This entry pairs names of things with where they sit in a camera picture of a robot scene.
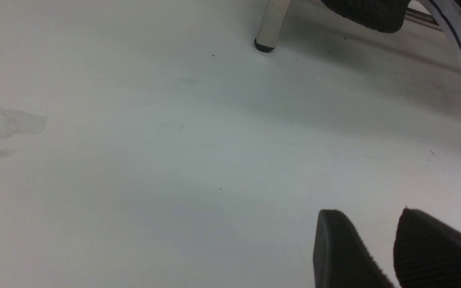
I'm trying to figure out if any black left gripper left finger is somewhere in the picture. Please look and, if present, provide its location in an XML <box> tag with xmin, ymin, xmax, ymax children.
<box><xmin>313</xmin><ymin>209</ymin><xmax>395</xmax><ymax>288</ymax></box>

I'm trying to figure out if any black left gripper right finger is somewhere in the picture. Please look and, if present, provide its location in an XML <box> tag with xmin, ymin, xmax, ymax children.
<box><xmin>393</xmin><ymin>208</ymin><xmax>461</xmax><ymax>288</ymax></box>

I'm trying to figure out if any black knit sneaker left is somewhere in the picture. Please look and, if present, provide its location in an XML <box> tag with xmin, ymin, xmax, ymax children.
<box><xmin>321</xmin><ymin>0</ymin><xmax>410</xmax><ymax>34</ymax></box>

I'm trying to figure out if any silver metal shoe rack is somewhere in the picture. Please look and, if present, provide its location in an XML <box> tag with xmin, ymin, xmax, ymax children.
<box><xmin>254</xmin><ymin>0</ymin><xmax>441</xmax><ymax>53</ymax></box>

